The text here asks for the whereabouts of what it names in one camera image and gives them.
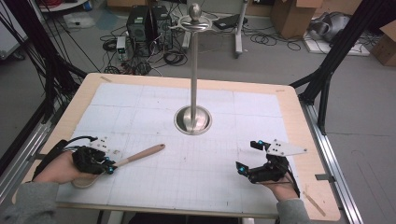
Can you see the small white power unit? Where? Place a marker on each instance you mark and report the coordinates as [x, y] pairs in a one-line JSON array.
[[121, 48]]

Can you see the white grid mat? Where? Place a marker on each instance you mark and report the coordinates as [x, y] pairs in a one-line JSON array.
[[193, 174]]

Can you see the grey bag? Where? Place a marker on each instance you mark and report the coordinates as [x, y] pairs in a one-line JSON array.
[[331, 26]]

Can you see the white metal stand leg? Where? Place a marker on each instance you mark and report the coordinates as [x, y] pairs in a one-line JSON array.
[[239, 28]]

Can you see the white cabinet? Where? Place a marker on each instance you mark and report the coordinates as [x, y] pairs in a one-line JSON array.
[[9, 34]]

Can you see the brown cardboard box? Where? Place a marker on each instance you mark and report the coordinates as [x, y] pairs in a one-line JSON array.
[[384, 46], [292, 17]]

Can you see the black frame strut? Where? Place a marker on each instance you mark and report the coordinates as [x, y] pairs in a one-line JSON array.
[[46, 62], [339, 46]]

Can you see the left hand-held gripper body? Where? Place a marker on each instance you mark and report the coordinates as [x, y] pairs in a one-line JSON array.
[[88, 158]]

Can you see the clear plastic bag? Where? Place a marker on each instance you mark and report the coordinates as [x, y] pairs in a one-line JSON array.
[[79, 20]]

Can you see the person's right hand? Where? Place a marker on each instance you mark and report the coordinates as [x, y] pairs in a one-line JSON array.
[[285, 189]]

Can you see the steel utensil stand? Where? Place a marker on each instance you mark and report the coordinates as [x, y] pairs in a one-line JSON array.
[[194, 77]]

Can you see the aluminium rail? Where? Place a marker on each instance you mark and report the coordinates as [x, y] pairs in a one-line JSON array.
[[337, 174], [21, 158]]

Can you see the thin wooden stick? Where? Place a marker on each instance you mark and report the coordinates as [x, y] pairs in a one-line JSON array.
[[314, 203]]

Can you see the black flat device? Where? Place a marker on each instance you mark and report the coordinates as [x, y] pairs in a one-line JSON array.
[[229, 21]]

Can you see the black computer tower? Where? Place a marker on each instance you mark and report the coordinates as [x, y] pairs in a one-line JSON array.
[[162, 26], [138, 29]]

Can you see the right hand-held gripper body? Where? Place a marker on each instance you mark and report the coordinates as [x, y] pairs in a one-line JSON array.
[[274, 171]]

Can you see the person's left hand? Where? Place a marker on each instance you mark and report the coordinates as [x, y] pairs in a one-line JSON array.
[[59, 169]]

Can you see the wooden spoon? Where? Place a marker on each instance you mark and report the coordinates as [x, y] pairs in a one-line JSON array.
[[140, 155]]

